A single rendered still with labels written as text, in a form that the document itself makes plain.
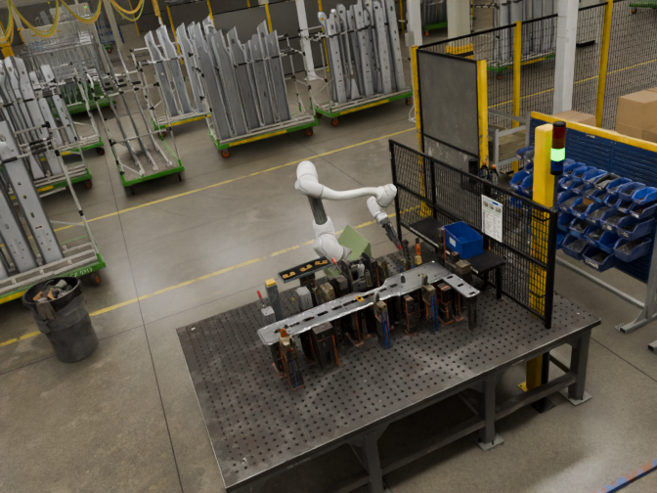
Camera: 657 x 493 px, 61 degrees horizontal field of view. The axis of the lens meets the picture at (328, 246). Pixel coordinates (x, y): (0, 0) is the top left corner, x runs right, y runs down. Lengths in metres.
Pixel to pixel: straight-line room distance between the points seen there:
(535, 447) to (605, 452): 0.43
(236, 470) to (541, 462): 1.96
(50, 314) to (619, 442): 4.58
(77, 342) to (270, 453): 2.92
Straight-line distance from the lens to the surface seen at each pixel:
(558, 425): 4.27
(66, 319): 5.56
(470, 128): 5.69
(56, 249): 7.18
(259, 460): 3.24
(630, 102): 7.39
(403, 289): 3.76
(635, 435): 4.32
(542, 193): 3.54
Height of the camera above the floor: 3.08
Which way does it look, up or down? 28 degrees down
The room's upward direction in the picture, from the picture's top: 9 degrees counter-clockwise
